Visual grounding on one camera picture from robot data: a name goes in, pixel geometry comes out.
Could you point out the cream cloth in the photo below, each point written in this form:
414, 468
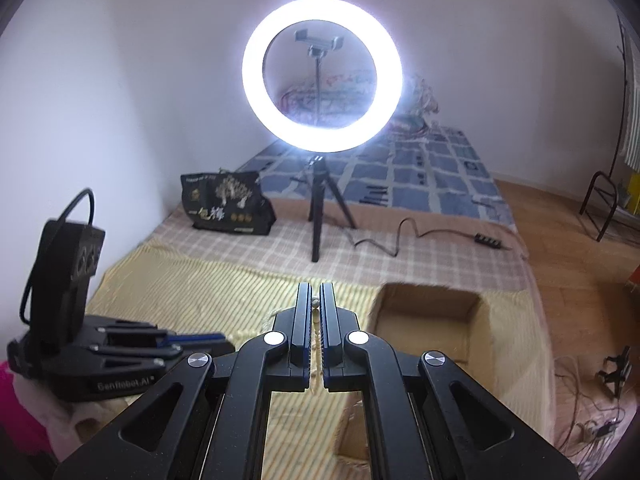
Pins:
55, 420

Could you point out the brown cardboard box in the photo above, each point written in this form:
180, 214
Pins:
430, 330

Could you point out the black tripod stand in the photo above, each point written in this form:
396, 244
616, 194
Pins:
317, 210

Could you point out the blue checked bedsheet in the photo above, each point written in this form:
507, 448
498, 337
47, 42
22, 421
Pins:
425, 170

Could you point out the black printed bag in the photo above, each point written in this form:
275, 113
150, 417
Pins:
225, 205

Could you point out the black clamp device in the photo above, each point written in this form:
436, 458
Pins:
616, 367

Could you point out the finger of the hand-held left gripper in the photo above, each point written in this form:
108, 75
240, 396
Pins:
205, 349
135, 335

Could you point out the beige plaid blanket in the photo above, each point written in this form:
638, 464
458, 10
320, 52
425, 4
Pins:
450, 270

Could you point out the striped hanging cloth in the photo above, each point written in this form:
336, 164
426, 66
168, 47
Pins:
634, 110

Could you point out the grey phone holder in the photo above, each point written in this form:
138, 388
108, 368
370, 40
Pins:
315, 37

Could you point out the black metal rack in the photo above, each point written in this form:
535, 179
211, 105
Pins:
597, 195

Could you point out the white power strip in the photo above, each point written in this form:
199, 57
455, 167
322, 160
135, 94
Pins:
597, 431

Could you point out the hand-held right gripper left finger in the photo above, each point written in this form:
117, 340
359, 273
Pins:
305, 322

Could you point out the yellow striped blanket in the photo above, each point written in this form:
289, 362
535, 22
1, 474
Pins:
200, 290

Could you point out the pink cloth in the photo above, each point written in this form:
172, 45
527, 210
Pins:
15, 400

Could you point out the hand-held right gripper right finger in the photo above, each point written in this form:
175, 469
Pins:
327, 322

